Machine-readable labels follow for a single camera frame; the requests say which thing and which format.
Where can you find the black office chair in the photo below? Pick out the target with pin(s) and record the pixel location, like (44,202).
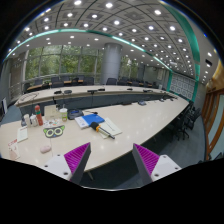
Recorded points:
(191,118)

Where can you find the grey round pillar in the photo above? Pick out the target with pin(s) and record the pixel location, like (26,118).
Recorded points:
(111,62)

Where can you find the pink computer mouse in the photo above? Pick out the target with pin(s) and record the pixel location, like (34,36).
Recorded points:
(45,149)

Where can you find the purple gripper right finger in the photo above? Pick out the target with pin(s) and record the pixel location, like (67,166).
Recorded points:
(151,166)

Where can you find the orange black screwdriver tool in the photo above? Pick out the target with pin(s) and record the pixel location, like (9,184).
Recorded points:
(95,126)

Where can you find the plastic cup with lid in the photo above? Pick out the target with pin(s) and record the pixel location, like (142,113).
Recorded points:
(63,112)

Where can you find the white open book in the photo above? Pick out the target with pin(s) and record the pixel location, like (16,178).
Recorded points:
(109,126)

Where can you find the blue notebook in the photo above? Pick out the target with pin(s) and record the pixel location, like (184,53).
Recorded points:
(93,118)

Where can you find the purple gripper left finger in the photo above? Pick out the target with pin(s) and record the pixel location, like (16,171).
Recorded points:
(70,166)

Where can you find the white paper booklet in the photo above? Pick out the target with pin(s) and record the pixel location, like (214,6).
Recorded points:
(22,134)

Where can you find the long far conference desk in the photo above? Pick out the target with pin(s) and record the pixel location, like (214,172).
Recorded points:
(86,97)

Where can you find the black conference phone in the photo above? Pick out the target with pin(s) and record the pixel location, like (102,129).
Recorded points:
(72,114)

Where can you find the red white leaflet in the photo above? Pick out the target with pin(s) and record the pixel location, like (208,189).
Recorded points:
(13,150)

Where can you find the red bottle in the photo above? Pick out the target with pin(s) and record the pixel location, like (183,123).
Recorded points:
(38,115)

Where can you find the white jar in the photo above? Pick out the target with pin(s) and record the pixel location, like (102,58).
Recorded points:
(33,120)

